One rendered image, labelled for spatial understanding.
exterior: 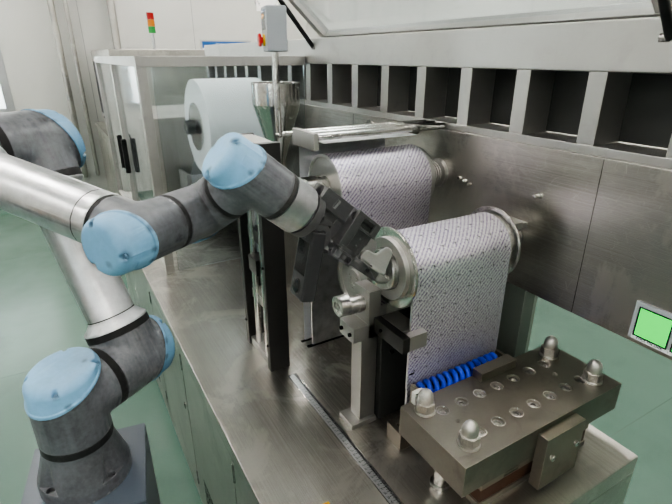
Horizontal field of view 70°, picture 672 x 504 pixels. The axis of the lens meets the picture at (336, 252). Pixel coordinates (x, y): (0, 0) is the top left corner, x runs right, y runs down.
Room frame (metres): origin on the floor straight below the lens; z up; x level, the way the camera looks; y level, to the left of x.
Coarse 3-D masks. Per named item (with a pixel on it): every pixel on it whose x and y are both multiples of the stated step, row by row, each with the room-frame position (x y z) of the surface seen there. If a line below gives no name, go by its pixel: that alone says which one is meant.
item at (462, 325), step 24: (480, 288) 0.81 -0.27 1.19; (504, 288) 0.84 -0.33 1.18; (432, 312) 0.75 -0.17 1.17; (456, 312) 0.78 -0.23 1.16; (480, 312) 0.81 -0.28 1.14; (432, 336) 0.75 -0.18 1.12; (456, 336) 0.78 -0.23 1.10; (480, 336) 0.82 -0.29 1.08; (408, 360) 0.73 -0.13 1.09; (432, 360) 0.76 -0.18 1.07; (456, 360) 0.79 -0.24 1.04; (408, 384) 0.73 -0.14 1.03
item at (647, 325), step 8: (640, 312) 0.70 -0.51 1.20; (648, 312) 0.69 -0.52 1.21; (640, 320) 0.70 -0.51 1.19; (648, 320) 0.69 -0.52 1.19; (656, 320) 0.68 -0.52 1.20; (664, 320) 0.67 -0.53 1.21; (640, 328) 0.69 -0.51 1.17; (648, 328) 0.68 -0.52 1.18; (656, 328) 0.68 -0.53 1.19; (664, 328) 0.67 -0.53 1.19; (640, 336) 0.69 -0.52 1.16; (648, 336) 0.68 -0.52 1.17; (656, 336) 0.67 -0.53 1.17; (664, 336) 0.66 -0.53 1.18; (664, 344) 0.66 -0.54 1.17
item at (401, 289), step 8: (504, 224) 0.88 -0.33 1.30; (376, 240) 0.80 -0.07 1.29; (384, 240) 0.78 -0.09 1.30; (392, 240) 0.77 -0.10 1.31; (376, 248) 0.80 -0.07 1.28; (392, 248) 0.76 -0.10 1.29; (400, 248) 0.75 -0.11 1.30; (400, 256) 0.74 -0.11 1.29; (400, 264) 0.74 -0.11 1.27; (408, 264) 0.73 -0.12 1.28; (400, 272) 0.74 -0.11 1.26; (408, 272) 0.73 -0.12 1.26; (400, 280) 0.74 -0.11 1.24; (408, 280) 0.73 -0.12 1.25; (400, 288) 0.74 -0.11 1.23; (384, 296) 0.77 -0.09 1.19; (392, 296) 0.75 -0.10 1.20; (400, 296) 0.74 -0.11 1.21
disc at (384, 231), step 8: (384, 232) 0.80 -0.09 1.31; (392, 232) 0.78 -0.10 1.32; (400, 240) 0.76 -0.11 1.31; (408, 248) 0.74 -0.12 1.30; (408, 256) 0.74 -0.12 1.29; (416, 264) 0.72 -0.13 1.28; (416, 272) 0.72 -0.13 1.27; (416, 280) 0.72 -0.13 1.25; (408, 288) 0.73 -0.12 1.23; (416, 288) 0.72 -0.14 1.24; (408, 296) 0.73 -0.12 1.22; (392, 304) 0.77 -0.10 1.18; (400, 304) 0.75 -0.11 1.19; (408, 304) 0.73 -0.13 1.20
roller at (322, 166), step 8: (424, 152) 1.09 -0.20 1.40; (320, 160) 1.01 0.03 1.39; (328, 160) 0.98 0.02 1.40; (312, 168) 1.04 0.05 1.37; (320, 168) 1.01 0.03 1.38; (328, 168) 0.98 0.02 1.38; (432, 168) 1.07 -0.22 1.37; (328, 176) 0.98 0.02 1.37; (336, 176) 0.95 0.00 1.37; (432, 176) 1.06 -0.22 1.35; (336, 184) 0.95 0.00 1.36; (432, 184) 1.06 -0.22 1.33; (336, 192) 0.95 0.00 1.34; (432, 192) 1.07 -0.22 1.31
